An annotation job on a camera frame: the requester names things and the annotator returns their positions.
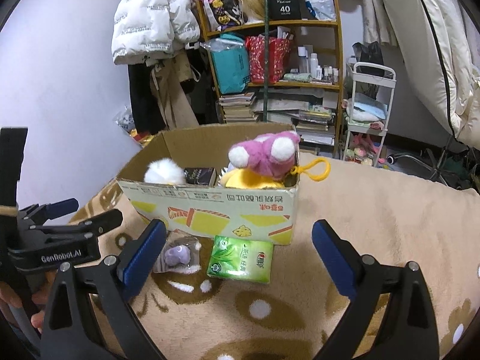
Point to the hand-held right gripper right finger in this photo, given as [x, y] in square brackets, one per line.
[333, 258]

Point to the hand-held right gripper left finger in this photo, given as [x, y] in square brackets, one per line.
[144, 258]

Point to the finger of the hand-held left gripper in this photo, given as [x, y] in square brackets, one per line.
[63, 207]
[105, 221]

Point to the purple plush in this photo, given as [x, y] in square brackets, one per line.
[176, 255]

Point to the printed cardboard box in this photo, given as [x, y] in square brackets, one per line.
[210, 210]

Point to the green tissue pack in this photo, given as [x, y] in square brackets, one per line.
[240, 258]

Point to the black tissue pack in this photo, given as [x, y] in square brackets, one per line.
[200, 175]

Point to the yellow plush toy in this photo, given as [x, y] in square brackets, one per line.
[247, 180]

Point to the pink plush toy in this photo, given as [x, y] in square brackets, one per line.
[262, 153]

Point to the person's left hand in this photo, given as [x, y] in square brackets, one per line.
[43, 300]

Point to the beige printed blanket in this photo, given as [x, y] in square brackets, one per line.
[356, 210]

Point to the plastic bag of toys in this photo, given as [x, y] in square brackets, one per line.
[129, 123]

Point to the pile of small plush toys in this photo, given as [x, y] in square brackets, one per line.
[360, 150]

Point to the black hanging coat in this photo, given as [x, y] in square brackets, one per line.
[144, 97]

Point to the metal folding stand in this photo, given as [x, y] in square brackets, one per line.
[437, 165]

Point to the pile of papers and magazines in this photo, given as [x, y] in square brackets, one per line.
[315, 120]

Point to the beige hanging garment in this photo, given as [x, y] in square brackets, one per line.
[172, 97]

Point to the light blue cloth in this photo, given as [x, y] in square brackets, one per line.
[371, 110]

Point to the black hanging garment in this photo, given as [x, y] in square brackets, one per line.
[204, 93]

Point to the white trolley cart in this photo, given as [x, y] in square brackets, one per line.
[389, 105]

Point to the stack of books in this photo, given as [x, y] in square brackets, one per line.
[236, 108]

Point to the row of small bottles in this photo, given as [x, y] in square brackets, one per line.
[314, 65]

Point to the teal paper bag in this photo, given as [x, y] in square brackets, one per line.
[228, 67]

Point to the white puffer jacket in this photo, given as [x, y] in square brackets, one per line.
[146, 18]

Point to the green pole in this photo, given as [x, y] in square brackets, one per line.
[266, 63]

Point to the black bag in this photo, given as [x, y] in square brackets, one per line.
[369, 52]

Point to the red patterned bag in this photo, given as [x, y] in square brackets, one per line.
[262, 60]

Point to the cream mattress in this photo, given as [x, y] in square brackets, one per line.
[423, 45]

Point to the wooden shelf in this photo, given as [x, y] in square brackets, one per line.
[300, 23]

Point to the cartoon print tote bag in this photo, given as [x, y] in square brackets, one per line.
[225, 7]

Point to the black box with white print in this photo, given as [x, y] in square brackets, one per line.
[285, 7]

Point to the blonde wig on head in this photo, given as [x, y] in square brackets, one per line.
[251, 0]

